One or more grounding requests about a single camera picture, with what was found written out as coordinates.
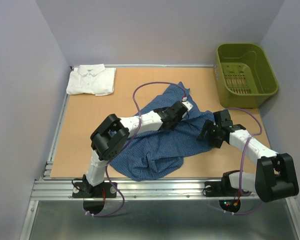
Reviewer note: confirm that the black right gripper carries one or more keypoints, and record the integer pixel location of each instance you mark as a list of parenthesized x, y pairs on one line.
[(208, 126)]

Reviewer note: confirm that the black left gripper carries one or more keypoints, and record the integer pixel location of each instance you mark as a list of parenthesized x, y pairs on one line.
[(178, 121)]

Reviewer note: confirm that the blue checkered long sleeve shirt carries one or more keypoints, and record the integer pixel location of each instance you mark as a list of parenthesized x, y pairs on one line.
[(154, 154)]

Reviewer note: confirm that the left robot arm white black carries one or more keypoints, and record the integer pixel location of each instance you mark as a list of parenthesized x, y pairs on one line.
[(109, 139)]

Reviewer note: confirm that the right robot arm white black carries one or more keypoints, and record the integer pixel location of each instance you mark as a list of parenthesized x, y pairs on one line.
[(275, 177)]

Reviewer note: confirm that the green plastic basket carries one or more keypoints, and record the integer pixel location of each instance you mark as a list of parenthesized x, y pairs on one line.
[(243, 76)]

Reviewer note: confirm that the folded white shirt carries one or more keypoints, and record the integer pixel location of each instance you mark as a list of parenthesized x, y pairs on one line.
[(95, 79)]

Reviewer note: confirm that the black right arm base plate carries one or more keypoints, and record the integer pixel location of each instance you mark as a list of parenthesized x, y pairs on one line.
[(218, 189)]

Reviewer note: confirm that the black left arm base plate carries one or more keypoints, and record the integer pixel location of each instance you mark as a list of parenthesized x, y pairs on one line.
[(82, 191)]

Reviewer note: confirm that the aluminium mounting rail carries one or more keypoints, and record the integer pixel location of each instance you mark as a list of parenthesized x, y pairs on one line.
[(162, 189)]

